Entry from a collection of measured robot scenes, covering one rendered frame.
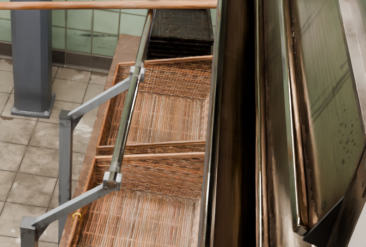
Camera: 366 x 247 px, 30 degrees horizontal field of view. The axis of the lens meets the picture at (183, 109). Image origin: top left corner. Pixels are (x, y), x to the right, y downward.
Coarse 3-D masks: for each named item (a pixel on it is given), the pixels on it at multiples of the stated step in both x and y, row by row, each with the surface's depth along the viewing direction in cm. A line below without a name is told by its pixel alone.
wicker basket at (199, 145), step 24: (120, 72) 292; (168, 72) 290; (120, 96) 295; (144, 96) 298; (168, 96) 298; (192, 96) 297; (120, 120) 282; (144, 120) 284; (168, 120) 286; (96, 144) 248; (144, 144) 244; (168, 144) 244; (192, 144) 243
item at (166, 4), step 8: (168, 0) 238; (176, 0) 237; (184, 0) 236; (192, 0) 235; (200, 0) 234; (208, 0) 233; (216, 0) 232; (0, 8) 255; (8, 8) 254; (16, 8) 254; (24, 8) 253; (32, 8) 252; (40, 8) 251; (48, 8) 250; (56, 8) 249; (64, 8) 248; (72, 8) 247; (80, 8) 246; (88, 8) 246; (96, 8) 245; (104, 8) 244; (112, 8) 243; (120, 8) 242; (128, 8) 242; (136, 8) 241; (144, 8) 240; (152, 8) 239; (160, 8) 238; (168, 8) 238; (176, 8) 237; (184, 8) 236; (192, 8) 235; (200, 8) 234; (208, 8) 234; (216, 8) 233
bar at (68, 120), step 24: (144, 24) 233; (144, 48) 221; (144, 72) 211; (96, 96) 220; (72, 120) 225; (120, 144) 183; (120, 168) 177; (96, 192) 176; (24, 216) 188; (48, 216) 183; (24, 240) 189
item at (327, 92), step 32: (288, 0) 140; (320, 0) 125; (288, 32) 130; (320, 32) 118; (288, 64) 121; (320, 64) 112; (288, 96) 114; (320, 96) 107; (352, 96) 97; (288, 128) 108; (320, 128) 102; (352, 128) 93; (288, 160) 103; (320, 160) 98; (352, 160) 89; (320, 192) 94
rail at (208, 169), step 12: (216, 48) 179; (216, 60) 173; (216, 72) 169; (216, 84) 165; (216, 96) 161; (216, 108) 158; (216, 120) 154; (216, 132) 151; (216, 144) 148; (216, 156) 145; (216, 168) 142; (216, 180) 139; (204, 204) 134; (204, 216) 131; (204, 228) 128; (204, 240) 126
